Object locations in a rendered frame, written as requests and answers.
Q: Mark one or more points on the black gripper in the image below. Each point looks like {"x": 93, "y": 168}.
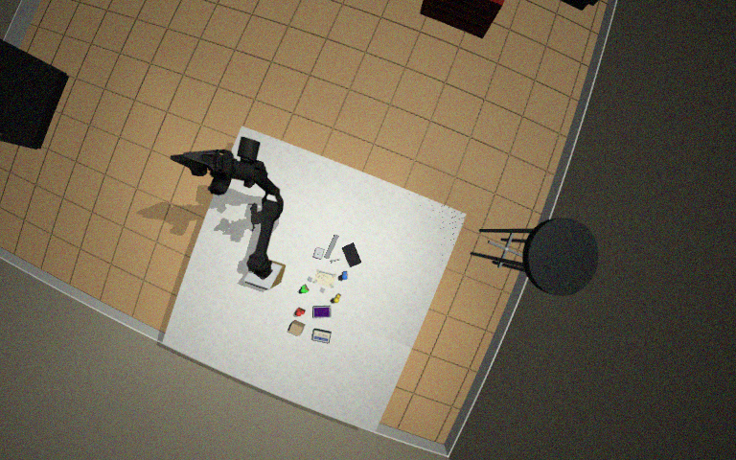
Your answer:
{"x": 199, "y": 161}

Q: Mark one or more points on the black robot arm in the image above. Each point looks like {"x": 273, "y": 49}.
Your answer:
{"x": 253, "y": 171}

